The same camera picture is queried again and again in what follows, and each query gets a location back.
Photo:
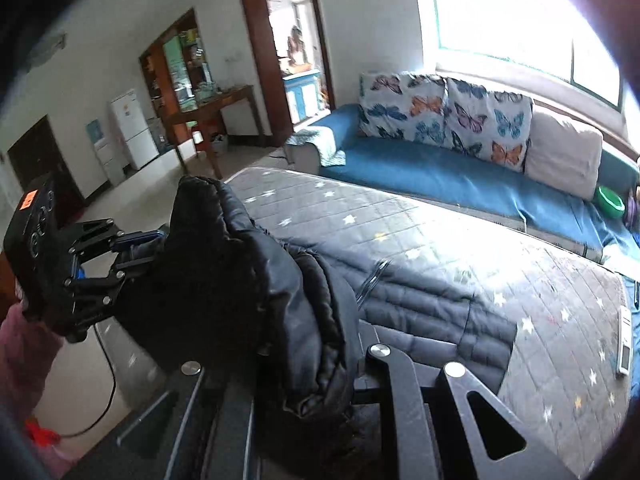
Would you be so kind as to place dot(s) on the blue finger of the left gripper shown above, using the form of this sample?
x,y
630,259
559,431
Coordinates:
x,y
125,242
123,271

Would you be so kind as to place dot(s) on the black puffer jacket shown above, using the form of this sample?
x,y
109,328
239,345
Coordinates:
x,y
220,287

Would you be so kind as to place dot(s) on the pink sleeved left forearm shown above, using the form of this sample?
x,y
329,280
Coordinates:
x,y
28,350

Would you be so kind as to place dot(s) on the white refrigerator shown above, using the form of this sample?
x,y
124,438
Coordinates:
x,y
134,132

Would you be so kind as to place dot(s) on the wooden desk table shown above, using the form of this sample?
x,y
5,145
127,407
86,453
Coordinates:
x,y
210,112

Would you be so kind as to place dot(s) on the wooden display cabinet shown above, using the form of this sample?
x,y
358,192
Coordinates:
x,y
176,72

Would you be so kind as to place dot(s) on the left butterfly pillow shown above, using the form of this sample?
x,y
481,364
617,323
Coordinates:
x,y
404,107

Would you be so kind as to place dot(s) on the butterfly pillow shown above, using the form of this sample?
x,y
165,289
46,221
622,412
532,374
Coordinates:
x,y
493,126
404,107

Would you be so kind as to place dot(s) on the right butterfly pillow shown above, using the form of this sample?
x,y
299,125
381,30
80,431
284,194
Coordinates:
x,y
493,126

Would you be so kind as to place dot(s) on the beige plain pillow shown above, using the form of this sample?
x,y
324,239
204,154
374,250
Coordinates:
x,y
563,153

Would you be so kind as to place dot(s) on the blue sofa bench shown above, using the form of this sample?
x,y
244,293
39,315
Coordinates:
x,y
334,147

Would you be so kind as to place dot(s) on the green plastic basin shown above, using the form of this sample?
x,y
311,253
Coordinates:
x,y
609,202

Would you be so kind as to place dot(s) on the white remote control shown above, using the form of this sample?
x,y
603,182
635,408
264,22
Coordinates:
x,y
624,342

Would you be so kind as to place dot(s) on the window with green frame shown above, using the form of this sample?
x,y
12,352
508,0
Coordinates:
x,y
549,36

